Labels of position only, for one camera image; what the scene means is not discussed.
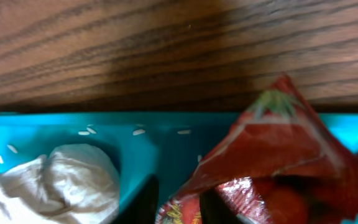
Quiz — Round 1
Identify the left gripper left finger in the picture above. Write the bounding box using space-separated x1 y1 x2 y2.
112 175 159 224

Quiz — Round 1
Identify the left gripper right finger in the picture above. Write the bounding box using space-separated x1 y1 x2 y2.
200 189 242 224

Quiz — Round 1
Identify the white tissue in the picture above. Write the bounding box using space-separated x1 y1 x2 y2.
0 144 120 224

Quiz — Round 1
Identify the red snack wrapper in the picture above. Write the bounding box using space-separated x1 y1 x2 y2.
155 76 358 224

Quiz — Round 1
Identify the teal serving tray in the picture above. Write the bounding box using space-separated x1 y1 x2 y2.
0 112 358 223

